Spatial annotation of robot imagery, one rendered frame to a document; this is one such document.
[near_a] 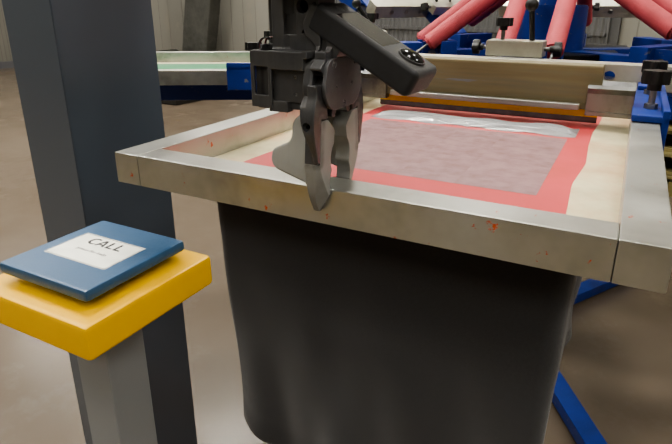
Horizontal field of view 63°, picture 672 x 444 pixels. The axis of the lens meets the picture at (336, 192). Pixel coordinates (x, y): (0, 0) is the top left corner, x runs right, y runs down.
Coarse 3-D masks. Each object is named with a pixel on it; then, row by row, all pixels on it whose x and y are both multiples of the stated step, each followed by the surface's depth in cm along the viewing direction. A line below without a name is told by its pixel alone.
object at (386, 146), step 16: (368, 112) 107; (432, 112) 107; (448, 112) 107; (464, 112) 107; (368, 128) 94; (384, 128) 94; (400, 128) 94; (416, 128) 94; (432, 128) 94; (448, 128) 94; (368, 144) 83; (384, 144) 83; (400, 144) 83; (416, 144) 83; (432, 144) 83; (256, 160) 75; (368, 160) 75; (384, 160) 75; (400, 160) 75; (368, 176) 68; (384, 176) 68
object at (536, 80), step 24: (456, 72) 102; (480, 72) 100; (504, 72) 98; (528, 72) 97; (552, 72) 95; (576, 72) 93; (600, 72) 91; (504, 96) 100; (528, 96) 98; (552, 96) 96; (576, 96) 94
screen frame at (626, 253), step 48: (144, 144) 69; (192, 144) 72; (240, 144) 81; (192, 192) 62; (240, 192) 58; (288, 192) 55; (336, 192) 52; (384, 192) 52; (624, 192) 52; (432, 240) 49; (480, 240) 47; (528, 240) 45; (576, 240) 43; (624, 240) 42
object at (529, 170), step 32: (480, 128) 94; (576, 128) 94; (416, 160) 75; (448, 160) 75; (480, 160) 75; (512, 160) 75; (544, 160) 75; (576, 160) 75; (448, 192) 62; (480, 192) 62; (512, 192) 62; (544, 192) 62
